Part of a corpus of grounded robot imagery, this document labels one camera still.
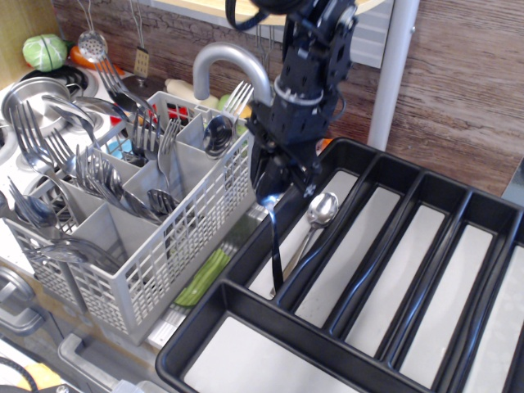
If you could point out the steel spoon middle compartment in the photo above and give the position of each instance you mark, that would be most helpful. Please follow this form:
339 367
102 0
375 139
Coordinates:
162 202

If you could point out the hanging small grater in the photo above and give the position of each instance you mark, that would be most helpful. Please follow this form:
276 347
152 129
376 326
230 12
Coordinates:
141 64

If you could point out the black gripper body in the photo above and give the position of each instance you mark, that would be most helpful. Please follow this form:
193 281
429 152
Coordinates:
286 121

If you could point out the black cutlery tray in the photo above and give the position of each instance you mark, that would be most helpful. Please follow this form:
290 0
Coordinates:
416 286

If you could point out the toy orange carrot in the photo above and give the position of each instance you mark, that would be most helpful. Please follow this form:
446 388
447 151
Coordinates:
76 57

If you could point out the large steel fork left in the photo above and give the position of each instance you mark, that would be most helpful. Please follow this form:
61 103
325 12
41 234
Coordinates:
34 149

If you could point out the hanging slotted ladle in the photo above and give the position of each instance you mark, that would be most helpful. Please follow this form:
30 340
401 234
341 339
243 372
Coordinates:
92 44

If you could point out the small steel spoon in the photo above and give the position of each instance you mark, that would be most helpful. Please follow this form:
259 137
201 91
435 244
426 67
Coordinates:
268 198

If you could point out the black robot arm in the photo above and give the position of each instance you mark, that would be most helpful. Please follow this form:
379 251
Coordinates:
315 59

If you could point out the steel spoon in tray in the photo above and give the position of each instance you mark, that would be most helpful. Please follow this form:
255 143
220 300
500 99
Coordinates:
321 211

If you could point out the toy green cabbage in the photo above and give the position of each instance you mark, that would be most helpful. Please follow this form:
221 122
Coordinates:
45 52

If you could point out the steel fork far right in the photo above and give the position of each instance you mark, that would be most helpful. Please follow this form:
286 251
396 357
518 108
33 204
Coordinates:
237 101

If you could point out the steel pot lid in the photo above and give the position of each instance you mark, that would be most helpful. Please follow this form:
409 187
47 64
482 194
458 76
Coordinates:
32 91

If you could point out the steel spoon front bottom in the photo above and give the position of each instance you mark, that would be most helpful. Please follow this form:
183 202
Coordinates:
75 251

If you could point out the round steel spoon right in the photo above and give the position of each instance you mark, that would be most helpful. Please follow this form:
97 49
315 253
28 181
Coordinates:
218 136

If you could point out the grey plastic cutlery basket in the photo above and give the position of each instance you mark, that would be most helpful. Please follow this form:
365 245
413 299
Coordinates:
155 261

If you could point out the green toy vegetable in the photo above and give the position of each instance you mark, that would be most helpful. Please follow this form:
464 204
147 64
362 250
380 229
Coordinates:
203 279

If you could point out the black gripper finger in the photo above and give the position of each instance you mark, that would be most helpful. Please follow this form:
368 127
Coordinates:
271 169
304 178

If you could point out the large steel spoon back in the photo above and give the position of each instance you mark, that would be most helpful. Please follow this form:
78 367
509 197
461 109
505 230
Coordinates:
72 114

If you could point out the white metal post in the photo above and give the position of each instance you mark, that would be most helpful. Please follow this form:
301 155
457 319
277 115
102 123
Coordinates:
402 27

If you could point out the steel fork upper back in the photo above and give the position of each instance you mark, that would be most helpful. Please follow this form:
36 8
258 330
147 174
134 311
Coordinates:
118 92

